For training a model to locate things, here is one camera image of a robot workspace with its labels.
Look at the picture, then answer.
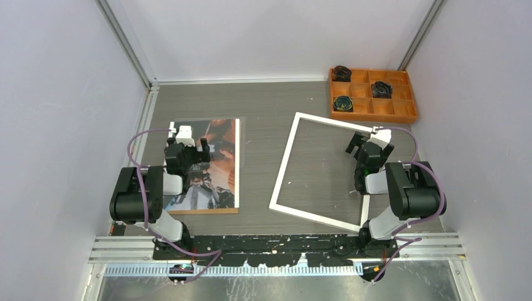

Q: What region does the orange compartment tray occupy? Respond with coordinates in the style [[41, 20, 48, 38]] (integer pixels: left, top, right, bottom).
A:
[[328, 68, 418, 124]]

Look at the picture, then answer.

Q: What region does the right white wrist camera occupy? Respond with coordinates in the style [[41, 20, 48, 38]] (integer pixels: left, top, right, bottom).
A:
[[368, 127, 391, 149]]

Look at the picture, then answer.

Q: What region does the brown backing board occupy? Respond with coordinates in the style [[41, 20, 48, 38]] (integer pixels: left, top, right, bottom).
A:
[[167, 208, 238, 214]]

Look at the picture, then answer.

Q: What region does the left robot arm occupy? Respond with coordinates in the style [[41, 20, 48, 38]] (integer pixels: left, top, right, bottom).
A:
[[110, 138, 210, 260]]

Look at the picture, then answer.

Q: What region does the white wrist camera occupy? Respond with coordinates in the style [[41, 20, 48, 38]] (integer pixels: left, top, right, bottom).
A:
[[168, 122, 196, 147], [368, 127, 391, 149]]

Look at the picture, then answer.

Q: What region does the printed photo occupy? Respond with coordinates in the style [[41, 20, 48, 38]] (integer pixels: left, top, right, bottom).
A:
[[164, 140, 241, 211]]

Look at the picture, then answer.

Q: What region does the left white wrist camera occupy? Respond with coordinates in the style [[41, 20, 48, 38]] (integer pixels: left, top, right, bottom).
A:
[[168, 122, 196, 147]]

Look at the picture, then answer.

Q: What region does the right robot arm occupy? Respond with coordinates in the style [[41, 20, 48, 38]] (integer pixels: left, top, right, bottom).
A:
[[346, 129, 446, 258]]

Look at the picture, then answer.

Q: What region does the blue yellow tape roll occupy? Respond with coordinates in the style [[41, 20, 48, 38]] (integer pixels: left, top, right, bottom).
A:
[[332, 95, 354, 112]]

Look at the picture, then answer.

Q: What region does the aluminium rail front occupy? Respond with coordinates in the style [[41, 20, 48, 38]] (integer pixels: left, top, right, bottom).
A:
[[89, 233, 466, 263]]

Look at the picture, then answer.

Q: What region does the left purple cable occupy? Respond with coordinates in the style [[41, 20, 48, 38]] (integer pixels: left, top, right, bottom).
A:
[[126, 127, 223, 285]]

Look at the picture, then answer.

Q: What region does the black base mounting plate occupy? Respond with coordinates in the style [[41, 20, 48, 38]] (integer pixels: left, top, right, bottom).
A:
[[152, 234, 398, 267]]

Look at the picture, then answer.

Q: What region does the white wooden picture frame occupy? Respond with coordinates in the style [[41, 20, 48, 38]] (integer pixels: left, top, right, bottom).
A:
[[269, 112, 388, 233]]

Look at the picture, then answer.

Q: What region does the black tape roll middle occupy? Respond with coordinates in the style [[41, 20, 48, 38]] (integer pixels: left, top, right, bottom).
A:
[[371, 81, 393, 99]]

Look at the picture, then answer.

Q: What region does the black tape roll top-left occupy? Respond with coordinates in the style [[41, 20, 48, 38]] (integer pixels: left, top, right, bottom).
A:
[[331, 65, 352, 82]]

